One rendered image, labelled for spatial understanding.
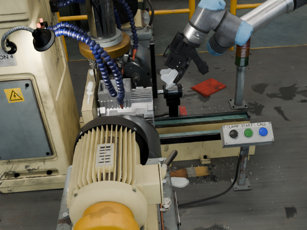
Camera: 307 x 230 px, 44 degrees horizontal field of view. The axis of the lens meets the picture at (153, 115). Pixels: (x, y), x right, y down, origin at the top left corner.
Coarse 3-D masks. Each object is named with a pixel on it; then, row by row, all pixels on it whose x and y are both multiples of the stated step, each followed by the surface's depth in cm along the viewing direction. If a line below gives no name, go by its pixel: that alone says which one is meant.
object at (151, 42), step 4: (152, 44) 146; (148, 48) 148; (152, 48) 147; (152, 52) 148; (152, 56) 149; (152, 60) 150; (152, 64) 152; (152, 68) 153; (152, 72) 154; (152, 76) 155; (156, 76) 155; (152, 80) 156; (156, 80) 156; (152, 84) 157; (156, 84) 157; (156, 88) 158; (156, 92) 159; (156, 96) 161
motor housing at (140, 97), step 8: (144, 88) 148; (136, 96) 143; (144, 96) 142; (152, 96) 145; (136, 104) 143; (144, 104) 143; (120, 112) 142; (128, 112) 142; (144, 112) 142; (152, 112) 142; (152, 120) 142
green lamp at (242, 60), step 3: (237, 57) 171; (240, 57) 170; (243, 57) 169; (246, 57) 170; (237, 60) 171; (240, 60) 170; (243, 60) 170; (246, 60) 170; (237, 63) 172; (240, 63) 171; (243, 63) 171; (246, 63) 171
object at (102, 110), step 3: (147, 87) 150; (150, 87) 150; (147, 105) 141; (150, 105) 140; (102, 108) 141; (105, 108) 141; (147, 108) 140; (150, 108) 140; (102, 111) 140; (105, 111) 140; (102, 114) 142
